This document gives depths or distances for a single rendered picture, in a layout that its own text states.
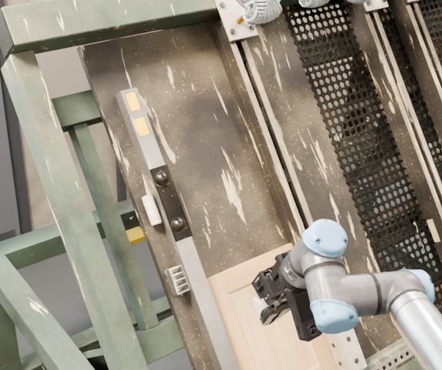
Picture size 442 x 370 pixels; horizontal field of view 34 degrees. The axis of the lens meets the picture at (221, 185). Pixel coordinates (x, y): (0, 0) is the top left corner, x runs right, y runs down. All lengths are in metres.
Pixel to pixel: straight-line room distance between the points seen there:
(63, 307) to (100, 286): 1.99
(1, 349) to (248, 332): 1.34
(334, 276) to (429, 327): 0.19
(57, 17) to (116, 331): 0.78
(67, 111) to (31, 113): 0.15
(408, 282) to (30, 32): 1.06
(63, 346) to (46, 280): 1.59
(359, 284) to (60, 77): 2.66
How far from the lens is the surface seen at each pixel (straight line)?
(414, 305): 1.25
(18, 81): 1.82
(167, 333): 1.91
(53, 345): 2.37
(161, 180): 1.74
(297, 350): 2.06
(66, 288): 3.86
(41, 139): 1.78
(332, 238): 1.28
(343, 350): 2.08
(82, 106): 1.93
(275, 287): 1.45
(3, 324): 2.97
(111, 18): 1.89
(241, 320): 1.96
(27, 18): 1.82
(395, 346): 2.25
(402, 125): 2.40
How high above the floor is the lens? 2.39
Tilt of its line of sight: 31 degrees down
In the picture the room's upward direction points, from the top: 2 degrees clockwise
